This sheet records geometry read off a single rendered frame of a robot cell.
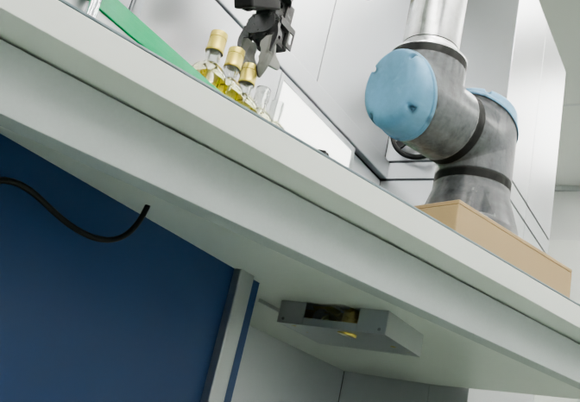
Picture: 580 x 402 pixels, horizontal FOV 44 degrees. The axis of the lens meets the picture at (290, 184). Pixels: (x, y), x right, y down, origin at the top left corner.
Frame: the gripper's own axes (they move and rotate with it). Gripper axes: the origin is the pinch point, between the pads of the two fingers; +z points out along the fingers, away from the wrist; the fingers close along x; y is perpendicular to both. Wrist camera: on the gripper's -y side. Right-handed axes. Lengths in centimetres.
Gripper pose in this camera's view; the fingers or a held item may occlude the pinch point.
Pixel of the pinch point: (249, 70)
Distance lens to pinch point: 149.1
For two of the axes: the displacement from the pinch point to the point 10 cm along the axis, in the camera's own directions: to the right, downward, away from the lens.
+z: -2.2, 9.1, -3.4
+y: 4.8, 4.1, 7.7
